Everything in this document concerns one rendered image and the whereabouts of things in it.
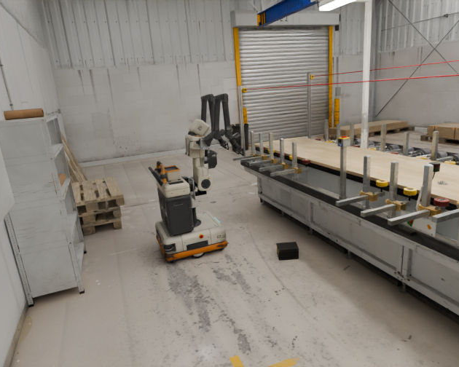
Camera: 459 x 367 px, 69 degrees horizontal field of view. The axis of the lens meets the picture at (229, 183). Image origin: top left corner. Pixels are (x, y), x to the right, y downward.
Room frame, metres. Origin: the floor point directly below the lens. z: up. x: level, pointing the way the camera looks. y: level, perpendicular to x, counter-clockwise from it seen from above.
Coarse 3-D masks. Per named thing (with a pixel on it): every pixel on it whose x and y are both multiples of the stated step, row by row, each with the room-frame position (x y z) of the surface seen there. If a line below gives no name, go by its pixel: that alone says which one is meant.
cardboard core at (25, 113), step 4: (32, 108) 3.10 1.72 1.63; (36, 108) 3.11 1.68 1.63; (40, 108) 3.11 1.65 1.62; (4, 112) 3.01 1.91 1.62; (8, 112) 3.02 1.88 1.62; (12, 112) 3.03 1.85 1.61; (16, 112) 3.03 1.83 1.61; (20, 112) 3.04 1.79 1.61; (24, 112) 3.05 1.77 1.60; (28, 112) 3.06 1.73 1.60; (32, 112) 3.07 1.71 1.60; (36, 112) 3.08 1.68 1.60; (40, 112) 3.09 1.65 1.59; (4, 116) 3.00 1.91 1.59; (8, 116) 3.01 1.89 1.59; (12, 116) 3.02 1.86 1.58; (16, 116) 3.03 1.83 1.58; (20, 116) 3.04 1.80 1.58; (24, 116) 3.05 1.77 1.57; (28, 116) 3.06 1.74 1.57; (32, 116) 3.08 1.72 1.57; (36, 116) 3.09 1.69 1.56; (40, 116) 3.10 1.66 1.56
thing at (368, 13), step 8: (312, 0) 3.53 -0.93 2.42; (320, 0) 3.51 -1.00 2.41; (360, 0) 3.68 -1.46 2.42; (368, 0) 3.72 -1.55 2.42; (368, 8) 3.72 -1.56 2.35; (368, 16) 3.72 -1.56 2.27; (368, 24) 3.72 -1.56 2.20; (368, 32) 3.72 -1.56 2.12; (368, 40) 3.72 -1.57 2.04; (368, 48) 3.72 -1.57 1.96; (368, 56) 3.72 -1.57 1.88; (368, 64) 3.73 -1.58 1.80; (368, 72) 3.73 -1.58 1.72; (368, 80) 3.73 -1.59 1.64; (368, 88) 3.73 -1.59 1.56; (368, 96) 3.73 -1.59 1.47; (368, 104) 3.73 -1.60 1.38
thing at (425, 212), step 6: (420, 210) 1.88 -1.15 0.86; (426, 210) 1.87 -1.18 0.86; (444, 210) 1.91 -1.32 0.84; (402, 216) 1.82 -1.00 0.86; (408, 216) 1.81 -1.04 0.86; (414, 216) 1.82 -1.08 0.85; (420, 216) 1.84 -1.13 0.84; (390, 222) 1.77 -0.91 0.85; (396, 222) 1.78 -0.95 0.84; (402, 222) 1.79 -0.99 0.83
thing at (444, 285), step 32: (256, 160) 4.65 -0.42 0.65; (288, 160) 3.84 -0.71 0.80; (288, 192) 3.92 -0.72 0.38; (352, 192) 2.82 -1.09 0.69; (320, 224) 3.32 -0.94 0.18; (352, 224) 2.86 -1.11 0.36; (448, 224) 1.98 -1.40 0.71; (352, 256) 2.84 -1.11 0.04; (384, 256) 2.49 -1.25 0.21; (416, 256) 2.21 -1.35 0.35; (416, 288) 2.16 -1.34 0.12; (448, 288) 1.97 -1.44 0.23
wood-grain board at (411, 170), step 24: (264, 144) 4.50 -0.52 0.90; (288, 144) 4.36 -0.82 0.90; (312, 144) 4.21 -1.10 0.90; (336, 144) 4.08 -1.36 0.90; (336, 168) 2.96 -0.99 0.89; (360, 168) 2.84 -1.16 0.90; (384, 168) 2.77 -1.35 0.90; (408, 168) 2.71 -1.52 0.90; (456, 168) 2.60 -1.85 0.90; (432, 192) 2.08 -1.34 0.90; (456, 192) 2.04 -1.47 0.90
